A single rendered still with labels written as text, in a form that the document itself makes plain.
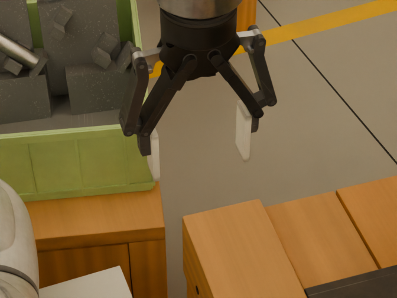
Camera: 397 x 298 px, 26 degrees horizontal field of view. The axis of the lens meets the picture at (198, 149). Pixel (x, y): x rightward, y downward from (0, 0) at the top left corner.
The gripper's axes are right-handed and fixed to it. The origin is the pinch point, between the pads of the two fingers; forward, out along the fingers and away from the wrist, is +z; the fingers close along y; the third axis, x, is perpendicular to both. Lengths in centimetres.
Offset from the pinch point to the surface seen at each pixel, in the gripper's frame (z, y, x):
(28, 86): 40, 14, -65
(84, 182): 48, 8, -45
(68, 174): 46, 11, -46
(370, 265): 43, -32, -8
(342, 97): 131, -96, -138
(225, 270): 41.3, -8.5, -12.8
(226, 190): 131, -42, -108
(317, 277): 43.3, -22.6, -8.7
